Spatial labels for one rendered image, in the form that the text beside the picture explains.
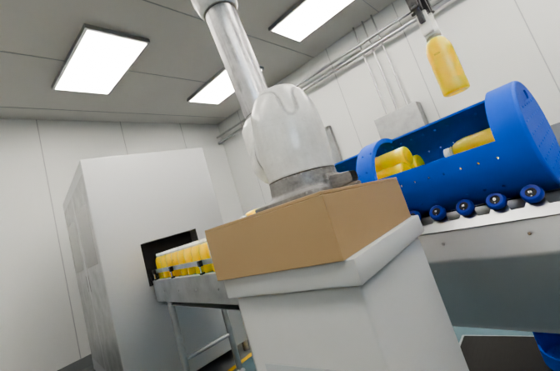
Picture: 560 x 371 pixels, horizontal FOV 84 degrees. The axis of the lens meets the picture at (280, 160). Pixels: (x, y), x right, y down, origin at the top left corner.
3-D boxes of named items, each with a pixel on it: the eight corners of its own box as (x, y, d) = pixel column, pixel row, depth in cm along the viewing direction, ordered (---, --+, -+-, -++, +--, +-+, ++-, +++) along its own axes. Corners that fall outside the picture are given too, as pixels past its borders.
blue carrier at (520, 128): (564, 203, 66) (504, 84, 68) (300, 248, 131) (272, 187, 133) (572, 167, 86) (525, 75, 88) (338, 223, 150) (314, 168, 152)
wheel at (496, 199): (502, 188, 76) (506, 192, 77) (482, 193, 80) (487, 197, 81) (506, 205, 74) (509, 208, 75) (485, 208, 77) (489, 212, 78)
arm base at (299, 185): (329, 191, 54) (320, 160, 55) (253, 217, 69) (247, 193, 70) (380, 180, 66) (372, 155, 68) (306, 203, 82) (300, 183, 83)
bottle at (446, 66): (448, 99, 91) (425, 43, 94) (474, 87, 86) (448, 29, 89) (440, 98, 86) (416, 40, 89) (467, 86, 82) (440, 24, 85)
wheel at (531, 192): (539, 180, 71) (543, 184, 72) (517, 185, 74) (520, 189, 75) (544, 198, 69) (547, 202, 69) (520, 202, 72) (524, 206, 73)
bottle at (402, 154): (411, 169, 100) (365, 184, 114) (417, 158, 105) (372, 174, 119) (399, 151, 100) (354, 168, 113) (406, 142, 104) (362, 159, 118)
